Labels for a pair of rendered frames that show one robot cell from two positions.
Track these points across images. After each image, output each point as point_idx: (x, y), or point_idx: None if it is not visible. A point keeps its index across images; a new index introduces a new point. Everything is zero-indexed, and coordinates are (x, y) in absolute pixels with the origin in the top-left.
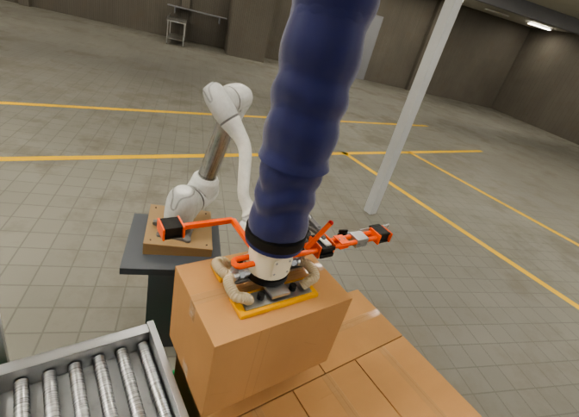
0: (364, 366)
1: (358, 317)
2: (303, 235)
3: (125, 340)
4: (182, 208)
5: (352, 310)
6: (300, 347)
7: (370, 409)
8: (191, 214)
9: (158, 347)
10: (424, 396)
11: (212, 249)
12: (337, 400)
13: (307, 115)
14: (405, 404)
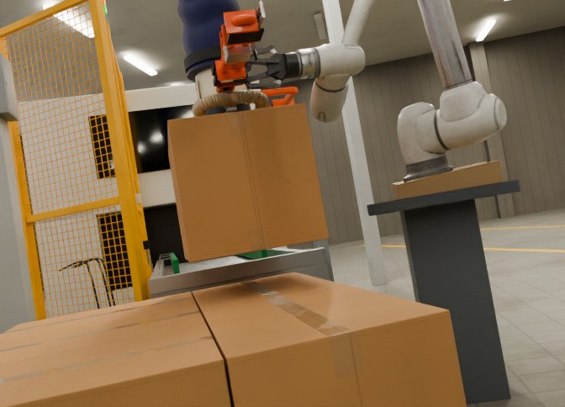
0: (183, 328)
1: (319, 318)
2: (188, 49)
3: None
4: (397, 129)
5: (346, 312)
6: (177, 198)
7: (107, 335)
8: (405, 136)
9: (285, 254)
10: (45, 372)
11: (398, 184)
12: (151, 319)
13: None
14: (67, 356)
